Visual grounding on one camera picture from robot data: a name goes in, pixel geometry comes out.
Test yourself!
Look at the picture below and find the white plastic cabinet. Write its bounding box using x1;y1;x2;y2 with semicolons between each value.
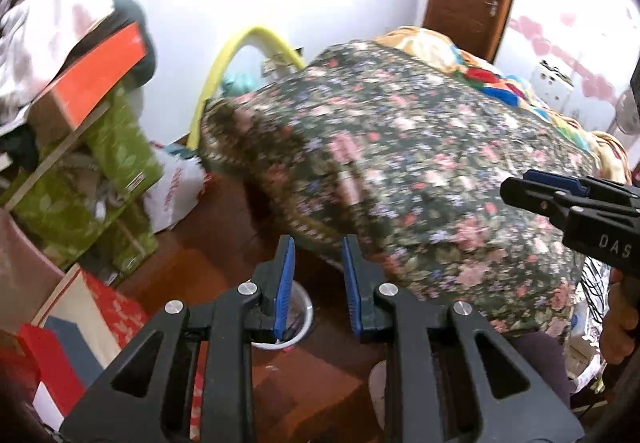
530;60;576;104

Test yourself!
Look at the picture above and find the person's right hand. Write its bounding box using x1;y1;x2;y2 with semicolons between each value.
600;272;640;367

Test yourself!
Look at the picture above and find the green leaf-print box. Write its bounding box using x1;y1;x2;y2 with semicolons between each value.
10;88;166;269

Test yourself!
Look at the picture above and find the orange box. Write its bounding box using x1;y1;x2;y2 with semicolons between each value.
42;20;148;131

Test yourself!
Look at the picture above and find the yellow foam tube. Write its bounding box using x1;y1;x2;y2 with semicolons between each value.
187;26;307;149

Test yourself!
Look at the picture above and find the pink plastic bin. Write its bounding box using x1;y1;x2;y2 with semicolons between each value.
0;210;66;319

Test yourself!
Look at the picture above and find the grey blue box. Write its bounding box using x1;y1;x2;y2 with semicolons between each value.
45;315;108;374

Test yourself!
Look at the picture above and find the red floral gift bag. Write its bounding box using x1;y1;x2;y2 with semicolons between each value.
32;265;151;364

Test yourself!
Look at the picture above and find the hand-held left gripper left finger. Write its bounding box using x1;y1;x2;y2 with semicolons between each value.
60;234;297;443

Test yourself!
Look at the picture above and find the row of pink heart stickers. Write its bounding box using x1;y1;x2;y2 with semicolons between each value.
510;13;626;99

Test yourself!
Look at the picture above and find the clear plastic cup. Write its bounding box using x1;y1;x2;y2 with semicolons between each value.
247;280;316;351

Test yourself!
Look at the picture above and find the white cloth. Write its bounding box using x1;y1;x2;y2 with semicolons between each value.
0;0;118;124

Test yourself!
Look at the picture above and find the yellow colourful quilt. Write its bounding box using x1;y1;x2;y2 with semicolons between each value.
375;26;631;184

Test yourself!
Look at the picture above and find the white plastic bag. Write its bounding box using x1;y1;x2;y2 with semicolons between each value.
145;143;206;231

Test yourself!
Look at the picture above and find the red box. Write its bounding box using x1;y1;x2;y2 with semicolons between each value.
17;323;88;416

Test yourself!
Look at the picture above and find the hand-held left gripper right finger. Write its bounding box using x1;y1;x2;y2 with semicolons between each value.
341;234;586;443

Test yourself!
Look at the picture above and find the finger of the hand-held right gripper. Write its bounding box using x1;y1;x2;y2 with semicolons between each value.
522;169;640;204
500;176;592;229

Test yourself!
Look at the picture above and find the person's left leg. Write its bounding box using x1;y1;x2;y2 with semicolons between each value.
505;330;571;406

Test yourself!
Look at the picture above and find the pile of white chargers and cables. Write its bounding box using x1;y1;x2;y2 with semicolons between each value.
567;253;613;374

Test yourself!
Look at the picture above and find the floral dark green blanket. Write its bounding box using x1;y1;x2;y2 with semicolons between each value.
200;40;596;334

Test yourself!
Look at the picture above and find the standing fan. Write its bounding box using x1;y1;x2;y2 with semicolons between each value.
612;88;640;139

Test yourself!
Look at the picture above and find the teal plastic item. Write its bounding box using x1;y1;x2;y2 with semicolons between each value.
222;70;266;96

